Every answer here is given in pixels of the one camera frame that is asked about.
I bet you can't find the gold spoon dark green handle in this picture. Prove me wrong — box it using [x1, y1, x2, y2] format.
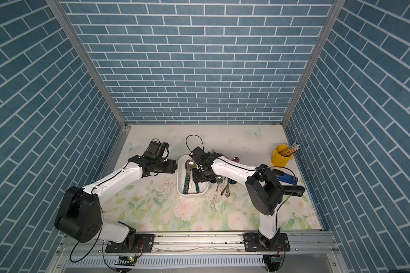
[184, 159, 197, 192]

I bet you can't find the white plastic storage box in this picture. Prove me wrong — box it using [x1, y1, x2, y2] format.
[177, 155, 209, 197]

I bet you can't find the silver spoon green marbled handle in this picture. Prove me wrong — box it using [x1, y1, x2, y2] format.
[182, 171, 191, 195]

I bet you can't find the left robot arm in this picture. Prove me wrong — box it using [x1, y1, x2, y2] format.
[54, 156, 178, 252]

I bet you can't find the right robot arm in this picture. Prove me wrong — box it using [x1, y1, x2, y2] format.
[189, 147, 305, 253]

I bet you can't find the long silver spoon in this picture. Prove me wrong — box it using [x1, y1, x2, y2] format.
[211, 176, 224, 208]

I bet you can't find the small silver spoon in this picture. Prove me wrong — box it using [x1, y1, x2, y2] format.
[220, 178, 231, 197]

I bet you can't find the floral table mat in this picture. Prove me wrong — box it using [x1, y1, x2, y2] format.
[88, 124, 323, 233]

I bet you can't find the yellow cup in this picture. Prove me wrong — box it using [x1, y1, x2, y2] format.
[271, 144, 293, 167]

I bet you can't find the blue stapler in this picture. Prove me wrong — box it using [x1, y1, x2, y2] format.
[272, 169, 298, 185]

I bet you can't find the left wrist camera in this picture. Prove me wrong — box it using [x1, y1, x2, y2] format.
[143, 139, 169, 160]

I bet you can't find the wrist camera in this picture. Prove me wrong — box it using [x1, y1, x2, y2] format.
[143, 139, 169, 160]
[189, 147, 206, 165]

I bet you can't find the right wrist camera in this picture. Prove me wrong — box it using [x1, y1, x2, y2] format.
[189, 147, 206, 165]

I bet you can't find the aluminium front rail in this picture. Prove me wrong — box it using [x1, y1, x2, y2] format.
[56, 231, 341, 257]

